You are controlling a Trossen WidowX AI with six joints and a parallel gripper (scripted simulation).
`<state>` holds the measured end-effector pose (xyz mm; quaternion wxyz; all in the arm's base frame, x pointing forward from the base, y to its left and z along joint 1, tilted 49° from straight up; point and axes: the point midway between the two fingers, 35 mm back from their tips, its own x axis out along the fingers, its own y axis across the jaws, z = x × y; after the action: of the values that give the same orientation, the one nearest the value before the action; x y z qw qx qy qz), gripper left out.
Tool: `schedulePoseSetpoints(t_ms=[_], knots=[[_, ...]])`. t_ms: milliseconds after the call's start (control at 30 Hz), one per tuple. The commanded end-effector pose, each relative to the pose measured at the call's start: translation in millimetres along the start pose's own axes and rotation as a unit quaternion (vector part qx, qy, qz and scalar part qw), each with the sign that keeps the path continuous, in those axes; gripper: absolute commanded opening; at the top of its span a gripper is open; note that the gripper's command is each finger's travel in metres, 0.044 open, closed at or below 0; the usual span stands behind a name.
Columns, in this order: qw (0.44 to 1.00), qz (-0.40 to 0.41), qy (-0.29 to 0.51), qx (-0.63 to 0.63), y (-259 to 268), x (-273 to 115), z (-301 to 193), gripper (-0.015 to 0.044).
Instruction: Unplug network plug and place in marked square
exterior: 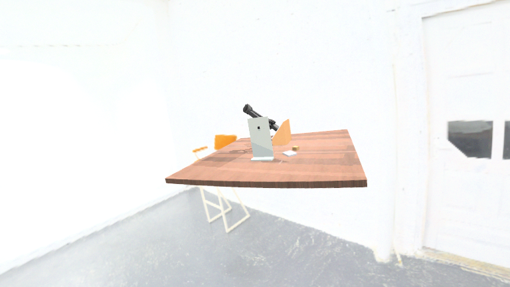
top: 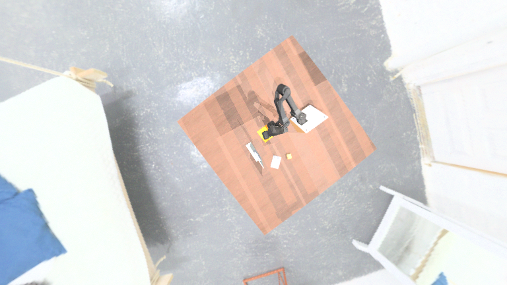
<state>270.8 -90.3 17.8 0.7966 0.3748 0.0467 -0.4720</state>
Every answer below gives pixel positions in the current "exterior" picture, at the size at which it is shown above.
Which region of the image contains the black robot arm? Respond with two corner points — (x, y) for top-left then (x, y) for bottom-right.
(243, 104), (279, 131)

